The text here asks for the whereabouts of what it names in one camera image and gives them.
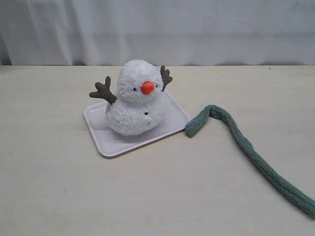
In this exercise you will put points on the white plush snowman toy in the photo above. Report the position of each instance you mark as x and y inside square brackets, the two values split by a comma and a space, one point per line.
[139, 103]

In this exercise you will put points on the green knitted scarf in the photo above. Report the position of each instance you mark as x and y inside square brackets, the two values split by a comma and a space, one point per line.
[288, 191]

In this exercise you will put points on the white rectangular plastic tray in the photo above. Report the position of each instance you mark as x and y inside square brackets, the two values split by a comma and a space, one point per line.
[111, 144]

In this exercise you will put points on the white backdrop curtain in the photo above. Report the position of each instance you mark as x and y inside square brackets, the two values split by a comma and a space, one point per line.
[172, 32]

